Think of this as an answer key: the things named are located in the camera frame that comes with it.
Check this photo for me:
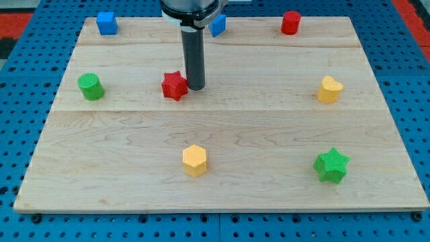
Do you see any robot arm flange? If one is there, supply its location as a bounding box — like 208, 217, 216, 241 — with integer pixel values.
159, 0, 228, 29

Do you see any yellow hexagon block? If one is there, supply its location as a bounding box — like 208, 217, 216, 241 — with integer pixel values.
183, 145, 207, 177

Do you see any red star block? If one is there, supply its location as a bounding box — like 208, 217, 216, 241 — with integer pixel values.
161, 71, 188, 101

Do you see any light wooden board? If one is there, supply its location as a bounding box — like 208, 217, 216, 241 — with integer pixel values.
14, 17, 429, 214

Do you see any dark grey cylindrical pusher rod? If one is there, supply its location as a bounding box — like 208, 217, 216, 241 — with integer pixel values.
181, 26, 206, 91

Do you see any blue angled block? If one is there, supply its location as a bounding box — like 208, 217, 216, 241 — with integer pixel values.
208, 14, 226, 37

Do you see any yellow heart block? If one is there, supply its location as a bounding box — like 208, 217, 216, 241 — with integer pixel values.
316, 75, 344, 104

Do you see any red cylinder block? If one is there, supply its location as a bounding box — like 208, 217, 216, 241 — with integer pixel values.
281, 11, 301, 35

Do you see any green star block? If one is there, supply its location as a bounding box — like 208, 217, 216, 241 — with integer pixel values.
313, 147, 350, 184

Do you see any green cylinder block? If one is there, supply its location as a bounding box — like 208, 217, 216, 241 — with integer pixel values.
77, 73, 105, 101

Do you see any blue cube block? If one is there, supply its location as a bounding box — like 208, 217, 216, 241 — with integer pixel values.
96, 11, 118, 35

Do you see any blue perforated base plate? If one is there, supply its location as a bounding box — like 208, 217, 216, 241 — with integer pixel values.
1, 0, 429, 241

